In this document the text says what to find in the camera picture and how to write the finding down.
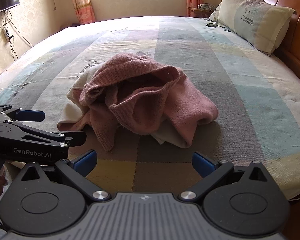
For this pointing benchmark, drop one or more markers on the small dark remote on bed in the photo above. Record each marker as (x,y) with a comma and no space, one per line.
(212,25)

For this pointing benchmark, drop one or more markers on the pastel patchwork bed sheet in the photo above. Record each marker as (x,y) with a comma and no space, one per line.
(257,97)

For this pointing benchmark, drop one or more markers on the left orange plaid curtain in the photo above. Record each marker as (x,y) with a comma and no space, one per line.
(84,11)

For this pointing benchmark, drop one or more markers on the pastel patchwork pillow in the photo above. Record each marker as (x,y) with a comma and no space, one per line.
(263,25)

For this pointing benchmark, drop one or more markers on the cluttered items on nightstand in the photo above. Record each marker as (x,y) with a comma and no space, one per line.
(206,7)

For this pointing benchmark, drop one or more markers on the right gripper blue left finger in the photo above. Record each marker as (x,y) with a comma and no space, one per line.
(73,173)

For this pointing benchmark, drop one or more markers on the pink and white knit sweater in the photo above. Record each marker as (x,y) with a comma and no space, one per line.
(140,94)

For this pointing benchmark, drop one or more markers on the white power strip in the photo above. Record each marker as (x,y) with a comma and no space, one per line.
(6,33)

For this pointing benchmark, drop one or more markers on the wooden nightstand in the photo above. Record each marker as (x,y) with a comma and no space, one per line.
(198,13)

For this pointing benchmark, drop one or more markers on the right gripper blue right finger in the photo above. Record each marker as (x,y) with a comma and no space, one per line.
(214,174)

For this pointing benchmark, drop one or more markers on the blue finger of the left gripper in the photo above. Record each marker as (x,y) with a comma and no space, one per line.
(18,114)
(68,138)

